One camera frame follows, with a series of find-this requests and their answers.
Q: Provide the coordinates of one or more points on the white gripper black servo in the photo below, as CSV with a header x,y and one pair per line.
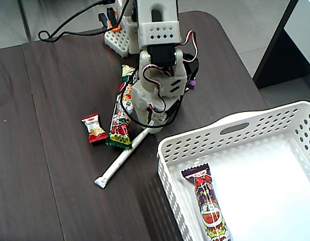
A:
x,y
142,108

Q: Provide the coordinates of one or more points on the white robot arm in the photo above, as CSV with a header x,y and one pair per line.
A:
x,y
159,27

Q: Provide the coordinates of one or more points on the black orange table clamp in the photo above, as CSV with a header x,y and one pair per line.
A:
x,y
115,25

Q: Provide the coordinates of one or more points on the purple snack bar wrapper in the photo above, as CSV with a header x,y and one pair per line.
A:
x,y
191,85

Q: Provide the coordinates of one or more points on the small red candy packet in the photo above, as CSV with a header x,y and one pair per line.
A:
x,y
94,128

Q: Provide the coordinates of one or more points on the black taped wrist camera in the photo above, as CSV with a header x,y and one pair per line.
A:
x,y
192,66

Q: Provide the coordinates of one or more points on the white perforated plastic basket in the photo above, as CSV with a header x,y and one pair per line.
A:
x,y
195,140

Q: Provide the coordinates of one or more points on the purple red snack stick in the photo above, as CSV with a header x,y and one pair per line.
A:
x,y
208,200

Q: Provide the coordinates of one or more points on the white paper straw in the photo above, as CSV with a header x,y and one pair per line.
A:
x,y
119,162

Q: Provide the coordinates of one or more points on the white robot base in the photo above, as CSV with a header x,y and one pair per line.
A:
x,y
118,40

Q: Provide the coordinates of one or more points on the green red snack stick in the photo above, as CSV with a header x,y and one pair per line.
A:
x,y
119,125

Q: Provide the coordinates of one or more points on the dark cabinet with white panel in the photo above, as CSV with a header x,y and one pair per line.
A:
x,y
283,57

